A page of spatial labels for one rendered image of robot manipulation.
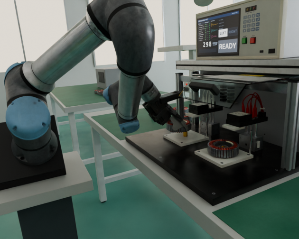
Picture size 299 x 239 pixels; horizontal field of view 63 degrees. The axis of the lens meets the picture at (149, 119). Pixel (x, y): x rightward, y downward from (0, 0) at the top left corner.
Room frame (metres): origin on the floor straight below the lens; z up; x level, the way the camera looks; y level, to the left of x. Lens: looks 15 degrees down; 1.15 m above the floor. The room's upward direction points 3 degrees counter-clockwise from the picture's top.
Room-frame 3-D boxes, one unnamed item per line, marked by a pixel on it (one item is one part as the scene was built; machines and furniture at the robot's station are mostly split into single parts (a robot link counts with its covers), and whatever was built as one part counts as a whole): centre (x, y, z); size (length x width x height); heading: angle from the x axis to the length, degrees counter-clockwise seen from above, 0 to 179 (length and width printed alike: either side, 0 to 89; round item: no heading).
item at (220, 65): (1.10, -0.50, 1.09); 0.68 x 0.44 x 0.05; 26
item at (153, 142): (0.97, -0.23, 0.76); 0.64 x 0.47 x 0.02; 26
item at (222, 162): (0.85, -0.27, 0.78); 0.15 x 0.15 x 0.01; 26
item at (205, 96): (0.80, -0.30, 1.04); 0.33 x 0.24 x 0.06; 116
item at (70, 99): (3.18, 0.65, 0.37); 1.85 x 1.10 x 0.75; 26
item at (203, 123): (1.13, -0.29, 0.80); 0.08 x 0.05 x 0.06; 26
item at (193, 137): (1.07, -0.16, 0.78); 0.15 x 0.15 x 0.01; 26
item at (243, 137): (0.92, -0.40, 0.80); 0.08 x 0.05 x 0.06; 26
